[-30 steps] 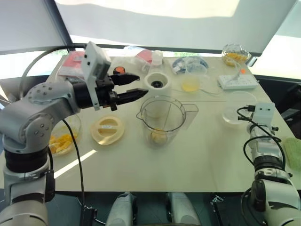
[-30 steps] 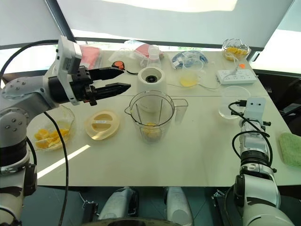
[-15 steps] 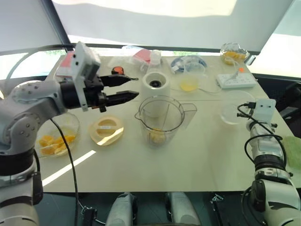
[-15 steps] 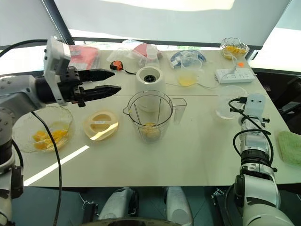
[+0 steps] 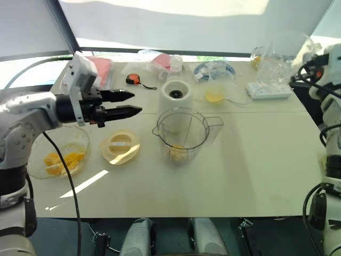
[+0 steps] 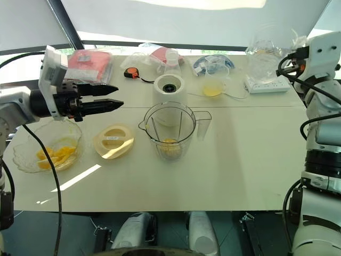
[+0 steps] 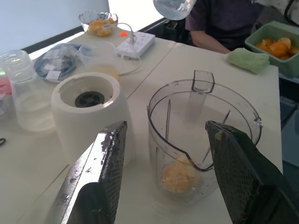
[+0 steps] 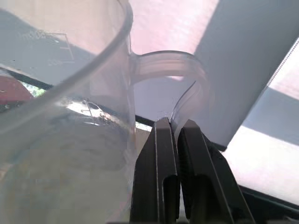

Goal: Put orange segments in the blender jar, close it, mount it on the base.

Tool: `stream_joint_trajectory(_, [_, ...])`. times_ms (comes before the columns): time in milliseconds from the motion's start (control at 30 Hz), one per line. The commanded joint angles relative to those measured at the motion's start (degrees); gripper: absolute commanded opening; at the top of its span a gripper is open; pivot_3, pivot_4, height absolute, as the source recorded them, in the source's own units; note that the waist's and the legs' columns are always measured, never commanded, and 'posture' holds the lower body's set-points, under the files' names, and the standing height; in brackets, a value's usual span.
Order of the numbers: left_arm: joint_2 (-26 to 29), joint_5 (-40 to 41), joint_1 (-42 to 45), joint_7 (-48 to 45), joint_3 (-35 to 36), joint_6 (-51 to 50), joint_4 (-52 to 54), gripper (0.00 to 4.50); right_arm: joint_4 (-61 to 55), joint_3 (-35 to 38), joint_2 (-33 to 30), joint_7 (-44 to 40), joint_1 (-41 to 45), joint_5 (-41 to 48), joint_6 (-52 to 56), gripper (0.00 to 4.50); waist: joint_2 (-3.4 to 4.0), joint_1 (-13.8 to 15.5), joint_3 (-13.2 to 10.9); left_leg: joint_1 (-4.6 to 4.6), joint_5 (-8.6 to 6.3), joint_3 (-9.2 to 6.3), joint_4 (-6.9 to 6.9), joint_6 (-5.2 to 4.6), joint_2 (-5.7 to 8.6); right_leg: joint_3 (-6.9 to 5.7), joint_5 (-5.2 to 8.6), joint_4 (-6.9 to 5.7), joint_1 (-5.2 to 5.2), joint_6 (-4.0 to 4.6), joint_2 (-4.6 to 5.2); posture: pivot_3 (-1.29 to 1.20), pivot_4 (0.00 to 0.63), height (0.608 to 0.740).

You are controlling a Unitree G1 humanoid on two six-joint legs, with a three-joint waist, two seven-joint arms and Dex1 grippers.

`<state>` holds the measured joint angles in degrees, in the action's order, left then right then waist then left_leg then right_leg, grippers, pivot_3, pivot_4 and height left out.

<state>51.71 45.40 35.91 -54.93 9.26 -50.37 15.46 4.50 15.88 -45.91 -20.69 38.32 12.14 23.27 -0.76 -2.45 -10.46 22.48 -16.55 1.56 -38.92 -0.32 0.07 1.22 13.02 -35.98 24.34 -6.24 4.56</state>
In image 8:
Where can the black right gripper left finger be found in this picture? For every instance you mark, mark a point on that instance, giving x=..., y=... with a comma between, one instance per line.
x=149, y=177

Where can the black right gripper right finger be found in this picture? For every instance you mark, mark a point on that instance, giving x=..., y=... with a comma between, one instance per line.
x=210, y=186

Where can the clear plastic blender jar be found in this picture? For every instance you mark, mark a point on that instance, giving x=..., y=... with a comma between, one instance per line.
x=70, y=130

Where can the grey table leg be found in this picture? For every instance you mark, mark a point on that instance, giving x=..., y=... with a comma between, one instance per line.
x=236, y=70

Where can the red rounded object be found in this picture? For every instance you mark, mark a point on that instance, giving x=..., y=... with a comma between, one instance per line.
x=11, y=89

